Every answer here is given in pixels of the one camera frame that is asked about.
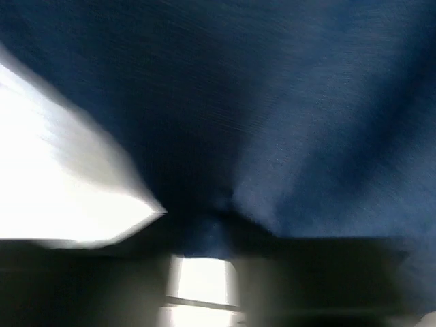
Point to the dark blue denim trousers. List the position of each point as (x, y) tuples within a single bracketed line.
[(308, 118)]

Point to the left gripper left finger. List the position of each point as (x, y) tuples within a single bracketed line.
[(118, 285)]

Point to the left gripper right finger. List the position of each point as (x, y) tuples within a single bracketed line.
[(386, 280)]

